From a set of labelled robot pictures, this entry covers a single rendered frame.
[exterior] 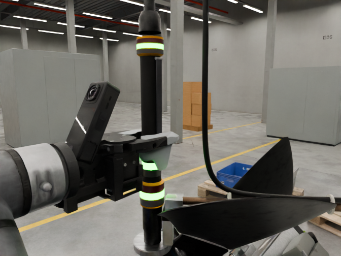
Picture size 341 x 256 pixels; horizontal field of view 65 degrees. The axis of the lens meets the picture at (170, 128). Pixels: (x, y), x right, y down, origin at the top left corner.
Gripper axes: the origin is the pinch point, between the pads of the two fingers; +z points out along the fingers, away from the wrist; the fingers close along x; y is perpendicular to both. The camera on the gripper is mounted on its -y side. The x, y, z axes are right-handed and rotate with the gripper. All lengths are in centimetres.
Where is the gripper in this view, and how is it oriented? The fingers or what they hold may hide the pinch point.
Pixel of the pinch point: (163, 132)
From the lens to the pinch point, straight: 47.5
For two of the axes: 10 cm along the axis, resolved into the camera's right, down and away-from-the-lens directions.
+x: 7.6, 1.1, -6.4
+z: 6.5, -1.3, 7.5
